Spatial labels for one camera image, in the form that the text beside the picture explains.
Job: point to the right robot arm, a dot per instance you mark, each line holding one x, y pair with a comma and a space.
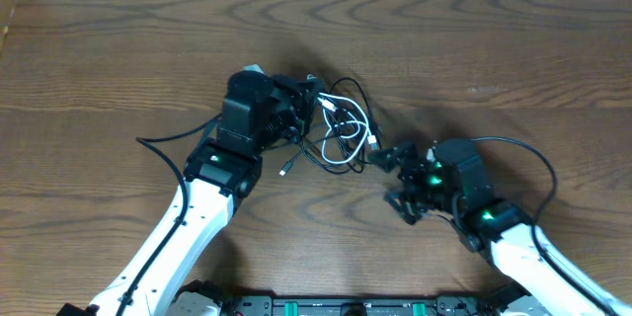
451, 178

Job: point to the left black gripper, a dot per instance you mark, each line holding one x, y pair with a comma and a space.
300, 91

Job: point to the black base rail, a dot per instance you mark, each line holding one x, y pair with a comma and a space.
345, 306

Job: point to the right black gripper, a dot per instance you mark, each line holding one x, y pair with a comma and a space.
411, 211

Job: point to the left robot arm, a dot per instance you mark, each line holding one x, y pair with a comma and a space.
222, 170

